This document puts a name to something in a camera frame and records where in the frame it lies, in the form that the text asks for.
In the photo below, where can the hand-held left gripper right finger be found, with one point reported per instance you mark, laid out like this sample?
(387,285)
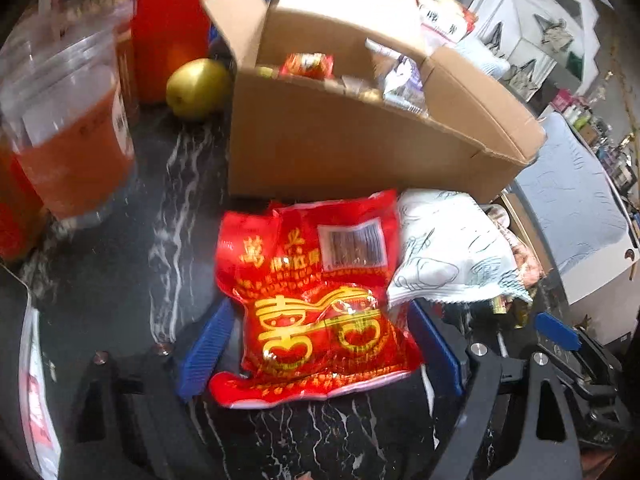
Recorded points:
(435,350)

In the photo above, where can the brown cardboard box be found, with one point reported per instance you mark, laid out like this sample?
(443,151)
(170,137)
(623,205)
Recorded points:
(350,145)

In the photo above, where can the red white nut bag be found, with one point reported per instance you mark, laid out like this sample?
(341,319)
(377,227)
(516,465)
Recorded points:
(445,17)

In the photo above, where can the small red candy packet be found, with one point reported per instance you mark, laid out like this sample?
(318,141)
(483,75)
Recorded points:
(307,66)

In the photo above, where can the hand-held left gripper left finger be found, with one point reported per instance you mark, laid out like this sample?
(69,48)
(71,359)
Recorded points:
(205,355)

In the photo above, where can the yellow green pear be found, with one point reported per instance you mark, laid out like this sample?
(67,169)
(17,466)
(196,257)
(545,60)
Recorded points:
(197,89)

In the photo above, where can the red canister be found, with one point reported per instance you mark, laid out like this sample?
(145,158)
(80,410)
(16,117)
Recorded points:
(172,25)

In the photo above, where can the white cabinet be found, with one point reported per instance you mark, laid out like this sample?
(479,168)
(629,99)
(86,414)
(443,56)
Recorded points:
(605,300)

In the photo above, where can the large red gold-print snack packet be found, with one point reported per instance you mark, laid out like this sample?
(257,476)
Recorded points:
(310,310)

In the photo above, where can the row of cosmetic bottles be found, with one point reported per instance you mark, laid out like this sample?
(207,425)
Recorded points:
(595,130)

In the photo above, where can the clear tub orange contents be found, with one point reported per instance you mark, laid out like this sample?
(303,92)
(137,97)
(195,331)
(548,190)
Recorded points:
(75,145)

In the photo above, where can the white red printed wrapper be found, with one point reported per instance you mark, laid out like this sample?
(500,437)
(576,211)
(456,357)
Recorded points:
(37,390)

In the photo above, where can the purple white snack packet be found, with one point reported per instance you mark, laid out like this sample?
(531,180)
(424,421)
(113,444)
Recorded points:
(400,77)

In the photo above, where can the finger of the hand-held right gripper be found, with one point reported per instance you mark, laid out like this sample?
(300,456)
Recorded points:
(557,331)

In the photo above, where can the red-lidded glass pot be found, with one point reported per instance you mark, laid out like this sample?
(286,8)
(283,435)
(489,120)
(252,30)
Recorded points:
(17,210)

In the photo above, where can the white line-drawing snack packet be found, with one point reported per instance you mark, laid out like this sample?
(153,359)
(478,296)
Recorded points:
(450,250)

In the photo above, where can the grey cushioned chair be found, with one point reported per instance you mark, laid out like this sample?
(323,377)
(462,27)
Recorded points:
(575,195)

